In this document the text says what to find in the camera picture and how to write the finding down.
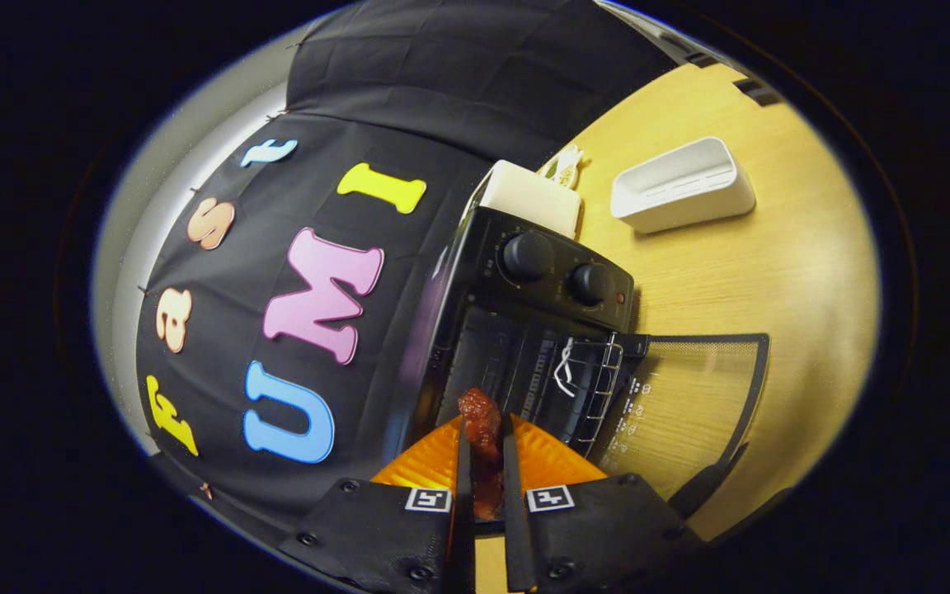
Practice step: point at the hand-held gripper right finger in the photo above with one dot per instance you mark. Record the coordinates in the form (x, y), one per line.
(516, 536)

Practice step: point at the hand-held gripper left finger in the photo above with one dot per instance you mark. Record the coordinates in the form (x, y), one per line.
(467, 528)

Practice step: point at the black table edge bracket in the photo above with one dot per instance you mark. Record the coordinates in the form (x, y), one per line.
(757, 91)
(702, 59)

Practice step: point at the reddish brown meat piece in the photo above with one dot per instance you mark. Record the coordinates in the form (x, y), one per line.
(479, 421)

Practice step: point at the black toaster oven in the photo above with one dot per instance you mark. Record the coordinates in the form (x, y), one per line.
(553, 293)

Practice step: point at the small white green packet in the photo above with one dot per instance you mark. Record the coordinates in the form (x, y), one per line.
(566, 165)

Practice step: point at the black backdrop cloth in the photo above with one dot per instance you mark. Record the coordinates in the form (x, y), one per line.
(442, 82)

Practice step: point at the white rectangular dish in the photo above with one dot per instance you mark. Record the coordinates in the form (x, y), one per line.
(689, 206)

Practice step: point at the white box appliance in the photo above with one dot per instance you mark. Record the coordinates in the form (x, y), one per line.
(524, 198)

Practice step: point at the pink clip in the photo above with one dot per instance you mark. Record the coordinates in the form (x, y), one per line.
(207, 491)

